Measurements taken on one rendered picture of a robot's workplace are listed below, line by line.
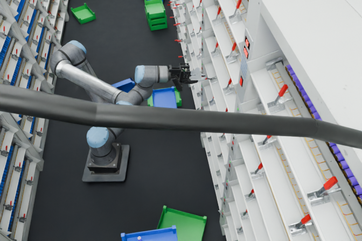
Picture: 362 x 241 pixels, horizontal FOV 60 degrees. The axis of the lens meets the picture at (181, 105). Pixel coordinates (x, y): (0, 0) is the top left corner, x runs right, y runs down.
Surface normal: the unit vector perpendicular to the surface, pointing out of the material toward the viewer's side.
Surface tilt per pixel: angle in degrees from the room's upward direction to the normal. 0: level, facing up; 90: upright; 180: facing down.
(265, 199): 19
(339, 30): 0
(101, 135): 5
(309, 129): 54
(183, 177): 0
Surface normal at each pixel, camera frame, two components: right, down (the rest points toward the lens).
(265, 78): -0.36, -0.58
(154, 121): 0.27, 0.16
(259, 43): 0.15, 0.73
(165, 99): 0.01, -0.34
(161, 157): -0.04, -0.66
